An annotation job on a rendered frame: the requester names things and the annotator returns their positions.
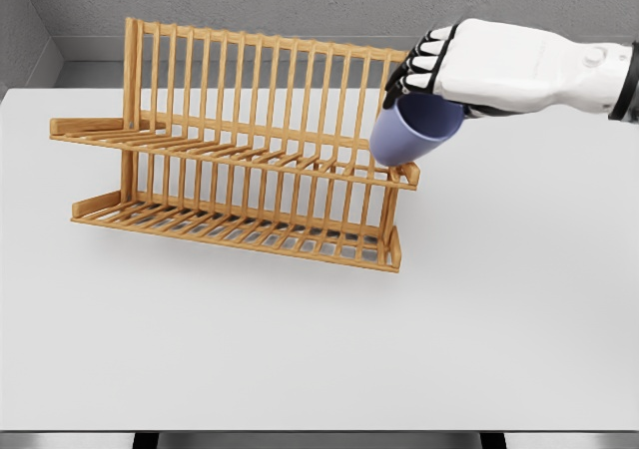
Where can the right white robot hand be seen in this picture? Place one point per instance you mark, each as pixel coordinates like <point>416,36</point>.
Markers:
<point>479,65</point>

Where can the blue-violet cup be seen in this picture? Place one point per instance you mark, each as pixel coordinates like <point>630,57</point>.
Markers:
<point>407,132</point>

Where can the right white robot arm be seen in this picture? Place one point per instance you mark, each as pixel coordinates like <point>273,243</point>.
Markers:
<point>594,77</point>

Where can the wooden two-tier dish rack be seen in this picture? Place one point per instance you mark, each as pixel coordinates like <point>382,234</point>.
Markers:
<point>239,159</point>

